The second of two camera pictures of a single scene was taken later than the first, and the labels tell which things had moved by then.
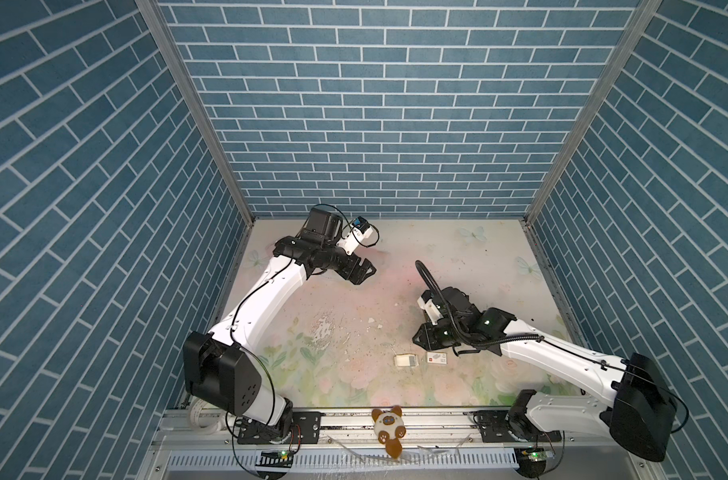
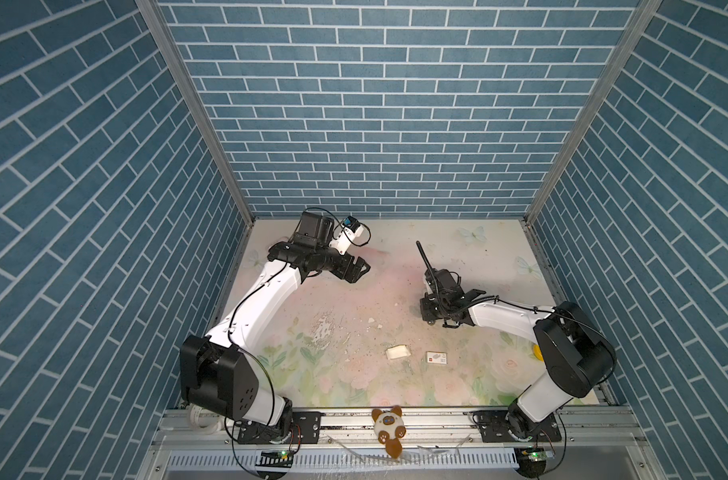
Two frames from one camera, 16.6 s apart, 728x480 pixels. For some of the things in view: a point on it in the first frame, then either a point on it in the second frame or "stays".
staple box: [434, 357] stays
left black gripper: [359, 274] stays
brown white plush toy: [390, 429] stays
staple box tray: [406, 360] -> [397, 351]
